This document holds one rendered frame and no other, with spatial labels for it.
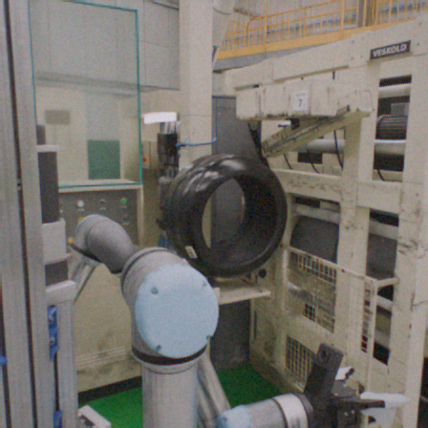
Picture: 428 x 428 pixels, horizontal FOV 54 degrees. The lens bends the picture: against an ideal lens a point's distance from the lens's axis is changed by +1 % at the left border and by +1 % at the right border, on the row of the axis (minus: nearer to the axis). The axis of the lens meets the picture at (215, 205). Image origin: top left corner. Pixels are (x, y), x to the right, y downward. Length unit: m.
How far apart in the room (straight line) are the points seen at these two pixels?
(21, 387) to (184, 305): 0.38
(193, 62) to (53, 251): 1.47
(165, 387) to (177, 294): 0.15
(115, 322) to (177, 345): 2.00
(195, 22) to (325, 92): 0.78
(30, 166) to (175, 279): 0.33
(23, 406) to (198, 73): 1.70
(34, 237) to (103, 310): 1.79
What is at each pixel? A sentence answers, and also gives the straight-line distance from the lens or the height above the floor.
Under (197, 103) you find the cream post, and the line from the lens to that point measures 2.16.
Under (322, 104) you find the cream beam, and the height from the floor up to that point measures 1.68.
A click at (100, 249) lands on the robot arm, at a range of 1.24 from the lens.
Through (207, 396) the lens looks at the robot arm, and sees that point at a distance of 0.88.
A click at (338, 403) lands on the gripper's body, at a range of 0.88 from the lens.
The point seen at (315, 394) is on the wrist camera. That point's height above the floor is 1.08.
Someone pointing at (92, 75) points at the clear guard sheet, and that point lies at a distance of 2.39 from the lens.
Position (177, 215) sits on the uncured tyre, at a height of 1.21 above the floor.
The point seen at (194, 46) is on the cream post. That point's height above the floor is 1.99.
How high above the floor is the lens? 1.55
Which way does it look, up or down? 10 degrees down
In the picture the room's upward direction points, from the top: 1 degrees clockwise
